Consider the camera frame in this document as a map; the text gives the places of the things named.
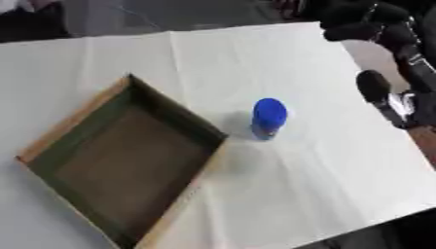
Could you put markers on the tan cardboard box green inside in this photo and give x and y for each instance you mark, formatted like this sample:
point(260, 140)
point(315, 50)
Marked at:
point(128, 155)

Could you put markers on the person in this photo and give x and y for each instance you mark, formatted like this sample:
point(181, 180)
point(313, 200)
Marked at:
point(28, 17)

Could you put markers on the blue cylindrical bottle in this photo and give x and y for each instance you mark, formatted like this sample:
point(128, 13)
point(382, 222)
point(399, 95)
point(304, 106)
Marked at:
point(268, 117)

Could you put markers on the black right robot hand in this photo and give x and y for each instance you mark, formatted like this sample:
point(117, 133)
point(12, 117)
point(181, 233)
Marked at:
point(406, 64)

